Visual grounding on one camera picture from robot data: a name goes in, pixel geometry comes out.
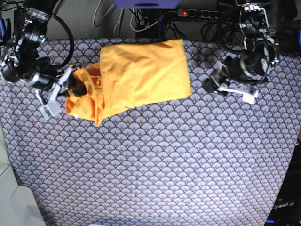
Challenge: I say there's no blue box overhead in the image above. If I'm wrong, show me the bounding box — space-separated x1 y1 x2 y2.
114 0 180 9

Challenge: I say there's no black OpenArm box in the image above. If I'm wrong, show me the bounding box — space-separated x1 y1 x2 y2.
265 145 301 226

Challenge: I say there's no blue fan-patterned table cloth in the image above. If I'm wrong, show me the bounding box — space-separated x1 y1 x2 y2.
0 40 301 226

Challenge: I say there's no white bin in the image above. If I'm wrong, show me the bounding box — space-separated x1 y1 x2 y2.
0 132 45 226

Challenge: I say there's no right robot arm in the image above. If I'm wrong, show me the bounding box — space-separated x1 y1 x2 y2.
0 0 87 120

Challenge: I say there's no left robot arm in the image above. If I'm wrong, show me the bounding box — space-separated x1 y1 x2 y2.
203 0 277 104

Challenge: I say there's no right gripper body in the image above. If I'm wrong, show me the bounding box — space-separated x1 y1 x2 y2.
23 65 81 120

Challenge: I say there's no blue handled clamp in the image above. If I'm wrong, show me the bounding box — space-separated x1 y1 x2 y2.
158 17 164 38

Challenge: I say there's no yellow T-shirt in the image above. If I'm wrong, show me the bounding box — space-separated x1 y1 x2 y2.
65 39 191 126

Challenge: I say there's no black power strip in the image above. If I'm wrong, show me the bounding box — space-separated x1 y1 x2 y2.
176 9 222 20

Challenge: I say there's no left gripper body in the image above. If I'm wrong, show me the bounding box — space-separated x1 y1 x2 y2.
210 56 274 105

